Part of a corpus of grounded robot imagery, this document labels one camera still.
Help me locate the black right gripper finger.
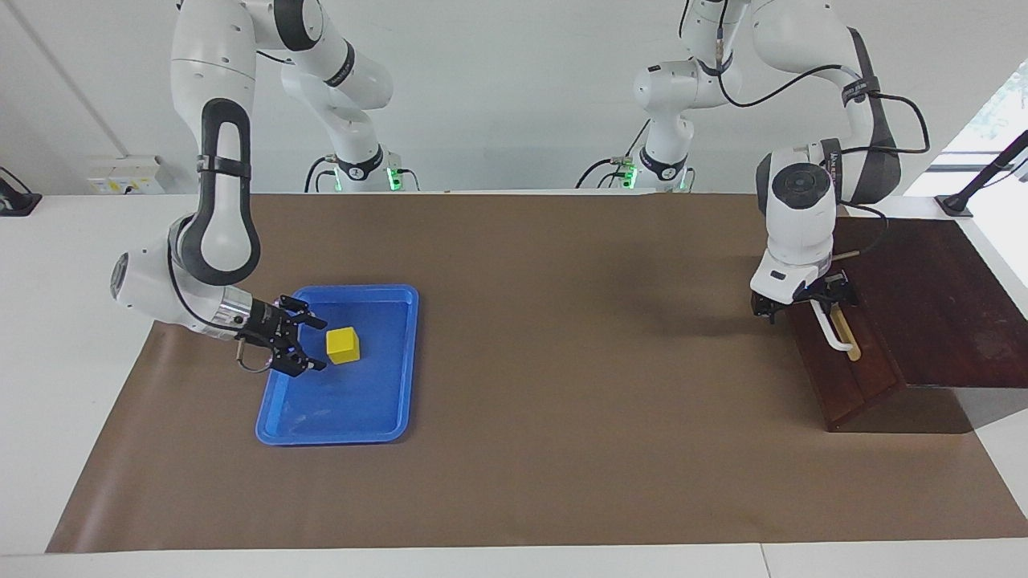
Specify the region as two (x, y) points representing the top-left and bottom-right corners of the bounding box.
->
(277, 295), (328, 331)
(271, 344), (328, 379)

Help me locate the white drawer handle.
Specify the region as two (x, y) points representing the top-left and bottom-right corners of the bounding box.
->
(809, 299), (855, 355)

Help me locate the yellow cube block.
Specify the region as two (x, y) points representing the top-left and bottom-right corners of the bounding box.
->
(326, 326), (362, 366)

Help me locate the wooden drawer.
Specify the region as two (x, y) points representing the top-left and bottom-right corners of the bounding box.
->
(807, 241), (909, 412)

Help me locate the blue plastic tray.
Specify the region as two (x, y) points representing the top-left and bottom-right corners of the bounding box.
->
(255, 284), (421, 447)

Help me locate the dark wooden cabinet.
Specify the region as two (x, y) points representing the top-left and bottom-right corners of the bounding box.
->
(783, 215), (1028, 435)

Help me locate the black stand with pole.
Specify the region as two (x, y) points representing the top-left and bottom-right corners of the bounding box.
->
(935, 128), (1028, 219)

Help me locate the brown paper table mat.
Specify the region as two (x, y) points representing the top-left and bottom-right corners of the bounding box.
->
(45, 191), (1028, 555)

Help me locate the small black stand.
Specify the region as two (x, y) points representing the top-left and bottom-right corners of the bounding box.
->
(0, 165), (43, 218)

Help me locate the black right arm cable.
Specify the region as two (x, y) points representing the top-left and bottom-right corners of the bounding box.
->
(167, 233), (278, 377)

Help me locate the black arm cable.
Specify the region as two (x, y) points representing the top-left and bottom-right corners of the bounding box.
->
(167, 233), (278, 377)
(679, 0), (932, 259)

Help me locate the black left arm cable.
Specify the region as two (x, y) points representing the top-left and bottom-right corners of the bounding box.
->
(679, 0), (932, 259)

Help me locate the white wall socket box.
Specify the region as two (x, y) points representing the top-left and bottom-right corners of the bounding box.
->
(86, 156), (166, 196)

